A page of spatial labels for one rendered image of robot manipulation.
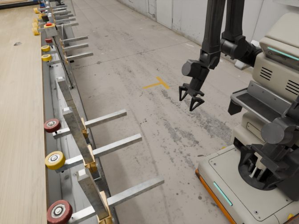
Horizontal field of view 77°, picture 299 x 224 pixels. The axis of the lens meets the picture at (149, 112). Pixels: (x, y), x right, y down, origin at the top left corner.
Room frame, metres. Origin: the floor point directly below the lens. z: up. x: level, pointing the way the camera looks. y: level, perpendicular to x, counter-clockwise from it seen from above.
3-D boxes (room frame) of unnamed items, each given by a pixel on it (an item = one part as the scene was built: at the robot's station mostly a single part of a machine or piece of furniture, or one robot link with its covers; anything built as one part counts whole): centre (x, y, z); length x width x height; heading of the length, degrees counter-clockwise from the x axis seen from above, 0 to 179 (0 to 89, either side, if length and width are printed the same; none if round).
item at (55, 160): (0.53, 0.44, 0.85); 0.08 x 0.08 x 0.11
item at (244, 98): (0.64, -0.51, 0.99); 0.28 x 0.16 x 0.22; 22
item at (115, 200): (0.37, 0.16, 0.80); 0.43 x 0.03 x 0.04; 112
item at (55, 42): (1.46, 0.67, 0.93); 0.05 x 0.05 x 0.45; 22
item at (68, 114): (0.54, 0.30, 0.93); 0.04 x 0.04 x 0.48; 22
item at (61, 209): (0.30, 0.35, 0.85); 0.08 x 0.08 x 0.11
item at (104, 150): (0.60, 0.26, 0.83); 0.43 x 0.03 x 0.04; 112
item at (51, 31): (1.46, 0.67, 1.18); 0.07 x 0.07 x 0.08; 22
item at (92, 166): (0.56, 0.31, 0.83); 0.14 x 0.06 x 0.05; 22
